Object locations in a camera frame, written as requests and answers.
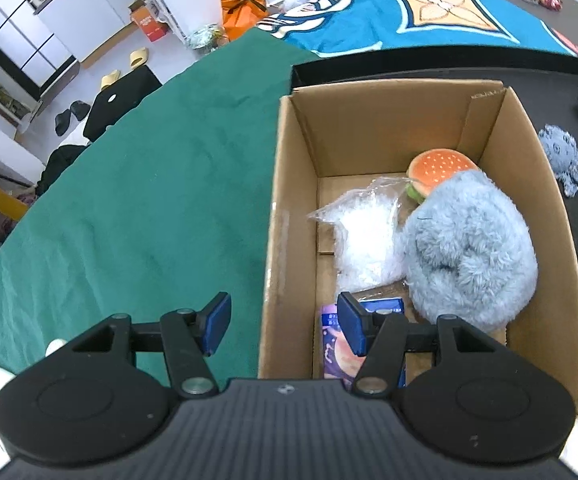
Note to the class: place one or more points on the small blue octopus plush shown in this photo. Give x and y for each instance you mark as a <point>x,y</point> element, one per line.
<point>561,155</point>

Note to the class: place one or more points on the blue patterned blanket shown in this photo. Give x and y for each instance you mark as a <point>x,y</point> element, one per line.
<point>419,15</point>

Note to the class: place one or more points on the blue tissue packet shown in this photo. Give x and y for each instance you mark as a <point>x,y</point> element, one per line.
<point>334,345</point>

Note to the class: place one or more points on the green blanket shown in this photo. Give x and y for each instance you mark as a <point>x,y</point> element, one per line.
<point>144,200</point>

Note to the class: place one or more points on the orange bag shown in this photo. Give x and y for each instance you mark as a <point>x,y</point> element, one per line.
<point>241,12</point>

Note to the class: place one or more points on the orange cardboard box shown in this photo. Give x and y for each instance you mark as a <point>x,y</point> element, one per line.
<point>150,21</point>

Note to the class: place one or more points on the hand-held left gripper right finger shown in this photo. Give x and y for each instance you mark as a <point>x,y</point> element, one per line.
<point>351,325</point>

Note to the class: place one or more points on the red toys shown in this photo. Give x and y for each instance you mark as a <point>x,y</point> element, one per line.
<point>550,1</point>

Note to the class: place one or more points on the burger plush toy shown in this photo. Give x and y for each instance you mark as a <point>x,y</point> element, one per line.
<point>436,165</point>

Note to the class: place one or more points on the green and white bag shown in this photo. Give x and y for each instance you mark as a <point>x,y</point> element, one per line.
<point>206,39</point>

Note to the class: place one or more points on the black slipper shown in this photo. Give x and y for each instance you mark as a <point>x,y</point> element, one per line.
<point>79,109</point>
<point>62,122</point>

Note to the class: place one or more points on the yellow slipper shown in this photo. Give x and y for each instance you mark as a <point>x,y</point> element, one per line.
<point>110,80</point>
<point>138,57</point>

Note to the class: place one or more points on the fluffy blue plush toy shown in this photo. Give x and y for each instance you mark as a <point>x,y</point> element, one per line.
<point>469,255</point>

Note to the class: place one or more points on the brown cardboard box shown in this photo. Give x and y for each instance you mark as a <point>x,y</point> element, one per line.
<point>294,240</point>

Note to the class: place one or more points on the black laptop bag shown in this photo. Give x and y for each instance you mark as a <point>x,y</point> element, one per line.
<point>119,102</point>

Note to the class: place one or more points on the black framed glass door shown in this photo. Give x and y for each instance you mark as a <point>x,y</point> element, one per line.
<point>24,45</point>

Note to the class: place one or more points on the clear plastic bag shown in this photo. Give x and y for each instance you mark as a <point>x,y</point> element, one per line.
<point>366,240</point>

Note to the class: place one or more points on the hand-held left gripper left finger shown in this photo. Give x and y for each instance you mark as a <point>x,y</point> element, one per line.
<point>217,322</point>

